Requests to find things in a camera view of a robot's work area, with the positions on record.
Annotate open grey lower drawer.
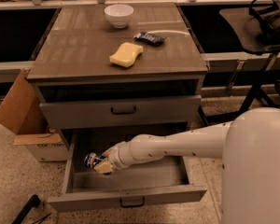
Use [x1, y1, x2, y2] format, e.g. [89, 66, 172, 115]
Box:
[48, 124, 206, 212]

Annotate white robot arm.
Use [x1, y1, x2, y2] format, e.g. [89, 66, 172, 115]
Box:
[88, 107, 280, 224]

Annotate brown cardboard box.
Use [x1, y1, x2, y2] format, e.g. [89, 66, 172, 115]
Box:
[0, 70, 68, 161]

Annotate blue snack bag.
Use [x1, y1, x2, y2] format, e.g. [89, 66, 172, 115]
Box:
[133, 31, 164, 47]

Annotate black bag on table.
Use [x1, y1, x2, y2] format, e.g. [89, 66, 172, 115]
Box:
[249, 0, 280, 44]

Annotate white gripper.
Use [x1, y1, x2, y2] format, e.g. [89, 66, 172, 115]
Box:
[94, 142, 136, 175]

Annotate white ceramic bowl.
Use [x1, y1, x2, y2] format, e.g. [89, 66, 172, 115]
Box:
[104, 4, 134, 29]

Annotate closed grey upper drawer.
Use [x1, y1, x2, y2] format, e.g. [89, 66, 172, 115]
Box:
[40, 95, 201, 129]

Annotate yellow sponge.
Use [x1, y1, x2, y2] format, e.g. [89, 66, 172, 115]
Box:
[109, 42, 143, 68]

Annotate grey drawer cabinet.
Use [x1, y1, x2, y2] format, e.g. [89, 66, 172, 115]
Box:
[25, 3, 209, 213]

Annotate black side table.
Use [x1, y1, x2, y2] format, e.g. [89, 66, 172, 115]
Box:
[198, 8, 280, 126]

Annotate blue pepsi can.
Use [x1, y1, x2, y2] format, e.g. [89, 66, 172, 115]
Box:
[84, 152, 105, 169]

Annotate black bar on floor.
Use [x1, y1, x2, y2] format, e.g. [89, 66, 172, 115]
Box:
[12, 194, 40, 224]

